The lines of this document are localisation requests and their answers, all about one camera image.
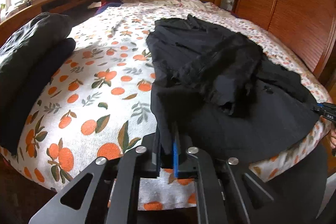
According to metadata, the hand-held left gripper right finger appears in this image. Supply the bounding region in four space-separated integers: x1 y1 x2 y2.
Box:
172 135 275 224

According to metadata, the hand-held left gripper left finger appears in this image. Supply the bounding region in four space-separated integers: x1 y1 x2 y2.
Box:
29 132 163 224

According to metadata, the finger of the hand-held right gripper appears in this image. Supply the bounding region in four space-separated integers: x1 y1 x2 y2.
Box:
312 102 327 113

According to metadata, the black double-breasted coat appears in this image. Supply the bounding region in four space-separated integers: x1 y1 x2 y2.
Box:
146 15 326 164

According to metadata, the person's right hand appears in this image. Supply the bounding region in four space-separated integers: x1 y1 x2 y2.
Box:
329 130 336 156

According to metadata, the person's dark clothing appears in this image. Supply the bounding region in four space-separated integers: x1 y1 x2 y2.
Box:
252 144 330 224

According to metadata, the bed with orange-print sheet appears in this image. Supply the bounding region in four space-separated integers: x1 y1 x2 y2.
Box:
0 2 332 211

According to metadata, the wooden slatted wardrobe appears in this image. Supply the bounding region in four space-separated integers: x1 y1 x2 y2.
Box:
228 0 336 80

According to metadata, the folded black garment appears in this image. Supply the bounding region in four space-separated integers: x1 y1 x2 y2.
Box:
0 38 76 156

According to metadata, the long wooden desk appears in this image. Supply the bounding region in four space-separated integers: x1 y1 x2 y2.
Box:
0 0 99 46

